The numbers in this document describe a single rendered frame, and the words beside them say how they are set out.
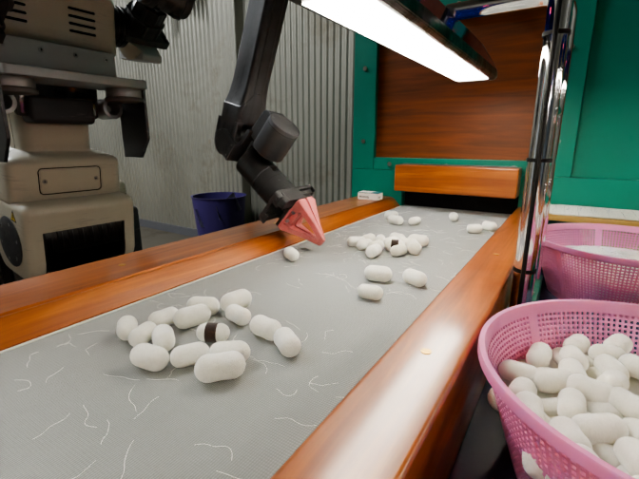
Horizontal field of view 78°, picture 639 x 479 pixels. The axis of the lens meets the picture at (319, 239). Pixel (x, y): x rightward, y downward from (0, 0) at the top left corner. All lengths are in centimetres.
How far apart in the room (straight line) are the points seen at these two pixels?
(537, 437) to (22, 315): 44
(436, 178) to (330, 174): 189
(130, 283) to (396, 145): 84
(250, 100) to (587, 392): 61
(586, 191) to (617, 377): 72
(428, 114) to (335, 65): 182
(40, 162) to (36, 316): 53
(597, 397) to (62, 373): 41
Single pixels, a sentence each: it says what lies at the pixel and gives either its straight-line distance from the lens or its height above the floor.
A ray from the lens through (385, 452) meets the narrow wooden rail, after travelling 23.
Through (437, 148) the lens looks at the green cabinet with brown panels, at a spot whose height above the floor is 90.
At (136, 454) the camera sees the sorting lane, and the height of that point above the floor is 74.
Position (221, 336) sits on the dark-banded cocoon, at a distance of 38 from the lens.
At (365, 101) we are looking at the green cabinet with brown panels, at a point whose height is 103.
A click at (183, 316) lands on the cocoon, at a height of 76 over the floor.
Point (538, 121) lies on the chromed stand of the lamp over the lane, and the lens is 51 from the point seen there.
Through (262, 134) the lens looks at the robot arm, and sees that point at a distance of 67.
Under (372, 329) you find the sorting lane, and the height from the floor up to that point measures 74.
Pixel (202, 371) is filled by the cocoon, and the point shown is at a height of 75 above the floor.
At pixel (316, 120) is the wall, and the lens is 295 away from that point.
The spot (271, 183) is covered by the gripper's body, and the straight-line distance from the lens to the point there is 67.
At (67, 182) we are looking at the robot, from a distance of 98.
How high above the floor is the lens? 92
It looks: 14 degrees down
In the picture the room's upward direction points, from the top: straight up
